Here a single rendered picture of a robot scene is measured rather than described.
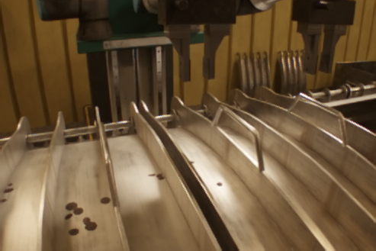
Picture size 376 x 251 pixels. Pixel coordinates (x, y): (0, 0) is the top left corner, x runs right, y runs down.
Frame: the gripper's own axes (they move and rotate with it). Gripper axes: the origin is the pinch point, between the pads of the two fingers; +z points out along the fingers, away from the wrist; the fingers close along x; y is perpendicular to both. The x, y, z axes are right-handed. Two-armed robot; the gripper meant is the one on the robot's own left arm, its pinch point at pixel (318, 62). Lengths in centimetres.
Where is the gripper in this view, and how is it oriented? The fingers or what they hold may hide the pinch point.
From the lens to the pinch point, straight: 60.2
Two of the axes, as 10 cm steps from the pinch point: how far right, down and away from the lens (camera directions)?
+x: 9.4, -1.3, 3.3
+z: 0.0, 9.2, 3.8
